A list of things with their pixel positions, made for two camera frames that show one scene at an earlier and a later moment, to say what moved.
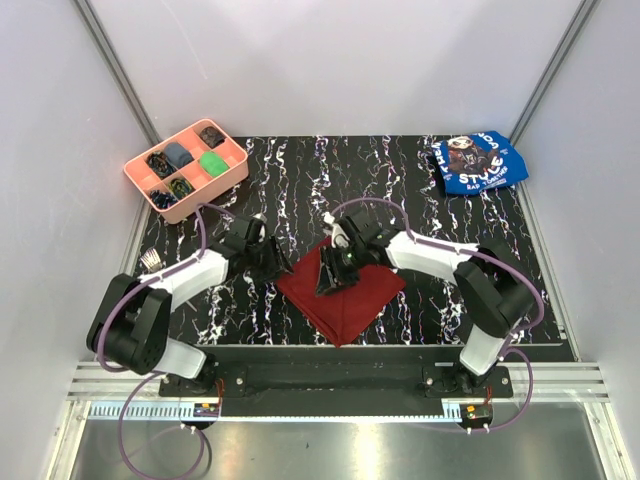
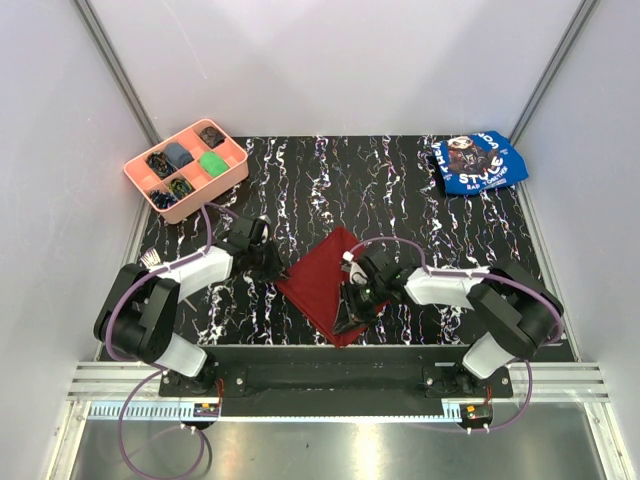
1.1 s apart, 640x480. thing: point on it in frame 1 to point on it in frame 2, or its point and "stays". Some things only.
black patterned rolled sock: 159,164 stays
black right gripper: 331,276 to 347,318
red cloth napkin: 342,312 stays
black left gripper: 276,264 stays
